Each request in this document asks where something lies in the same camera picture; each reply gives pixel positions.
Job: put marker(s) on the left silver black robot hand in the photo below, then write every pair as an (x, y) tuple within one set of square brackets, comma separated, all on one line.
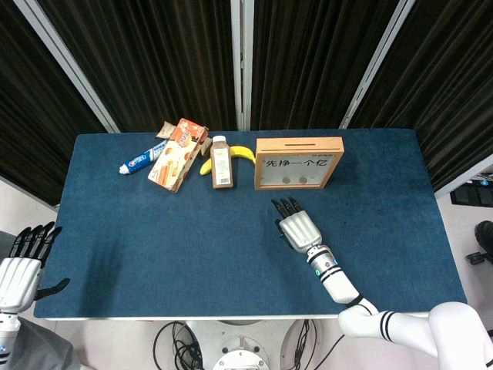
[(19, 281)]

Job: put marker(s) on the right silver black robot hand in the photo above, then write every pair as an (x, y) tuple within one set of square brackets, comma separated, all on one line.
[(302, 231)]

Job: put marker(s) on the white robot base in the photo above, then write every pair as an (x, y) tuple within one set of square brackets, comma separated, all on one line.
[(246, 352)]

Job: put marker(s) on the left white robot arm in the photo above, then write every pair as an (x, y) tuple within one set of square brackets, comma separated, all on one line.
[(7, 335)]

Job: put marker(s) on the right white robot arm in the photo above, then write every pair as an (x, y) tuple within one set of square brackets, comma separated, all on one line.
[(339, 285)]

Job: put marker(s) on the wooden money box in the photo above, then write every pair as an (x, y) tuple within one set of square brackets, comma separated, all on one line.
[(298, 146)]

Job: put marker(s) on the yellow banana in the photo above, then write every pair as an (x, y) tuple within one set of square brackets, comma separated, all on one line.
[(242, 152)]

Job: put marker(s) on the brown juice bottle white cap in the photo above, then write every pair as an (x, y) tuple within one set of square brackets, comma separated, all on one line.
[(222, 165)]

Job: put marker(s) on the blue table cloth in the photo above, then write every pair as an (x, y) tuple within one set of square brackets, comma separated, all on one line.
[(192, 250)]

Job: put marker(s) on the orange biscuit box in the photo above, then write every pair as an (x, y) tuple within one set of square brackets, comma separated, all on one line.
[(173, 162)]

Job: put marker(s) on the black curtain panel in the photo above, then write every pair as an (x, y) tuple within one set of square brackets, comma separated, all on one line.
[(154, 58), (34, 115), (443, 77), (316, 58)]

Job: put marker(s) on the small brown snack packet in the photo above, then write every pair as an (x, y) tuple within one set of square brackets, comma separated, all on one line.
[(165, 130)]

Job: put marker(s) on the blue white toothpaste tube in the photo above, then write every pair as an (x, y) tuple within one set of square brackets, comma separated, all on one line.
[(140, 160)]

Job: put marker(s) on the black electronic device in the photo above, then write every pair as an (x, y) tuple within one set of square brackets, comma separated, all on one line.
[(473, 194)]

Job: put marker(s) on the white frame post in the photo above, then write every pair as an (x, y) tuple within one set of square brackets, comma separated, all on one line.
[(458, 181), (63, 58), (248, 58), (377, 58)]

